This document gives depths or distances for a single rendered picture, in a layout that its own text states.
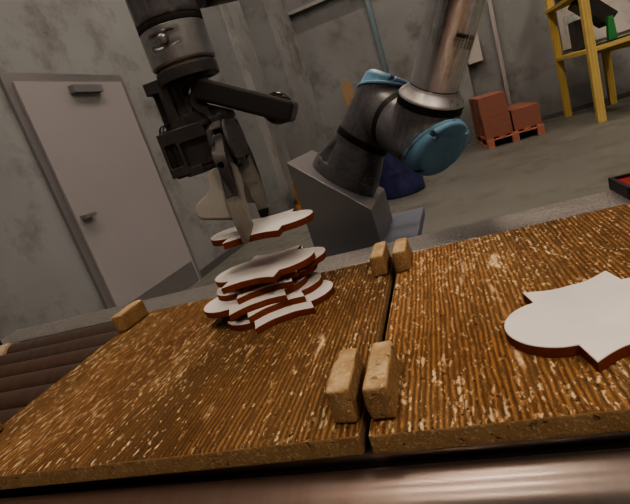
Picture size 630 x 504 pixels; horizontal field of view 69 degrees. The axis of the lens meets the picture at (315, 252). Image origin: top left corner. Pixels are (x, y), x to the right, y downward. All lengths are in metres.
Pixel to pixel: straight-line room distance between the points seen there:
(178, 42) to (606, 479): 0.52
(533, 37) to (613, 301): 9.16
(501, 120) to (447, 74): 7.04
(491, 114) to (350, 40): 3.24
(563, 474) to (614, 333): 0.11
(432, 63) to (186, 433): 0.65
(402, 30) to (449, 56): 8.67
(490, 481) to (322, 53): 9.53
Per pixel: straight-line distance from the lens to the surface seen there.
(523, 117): 7.93
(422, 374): 0.36
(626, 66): 9.80
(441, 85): 0.82
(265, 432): 0.35
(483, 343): 0.38
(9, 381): 0.84
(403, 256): 0.55
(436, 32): 0.81
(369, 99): 0.93
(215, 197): 0.54
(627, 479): 0.30
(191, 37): 0.57
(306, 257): 0.55
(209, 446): 0.37
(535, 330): 0.37
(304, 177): 0.93
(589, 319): 0.38
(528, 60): 9.48
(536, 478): 0.30
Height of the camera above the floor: 1.12
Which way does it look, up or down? 14 degrees down
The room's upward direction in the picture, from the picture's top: 18 degrees counter-clockwise
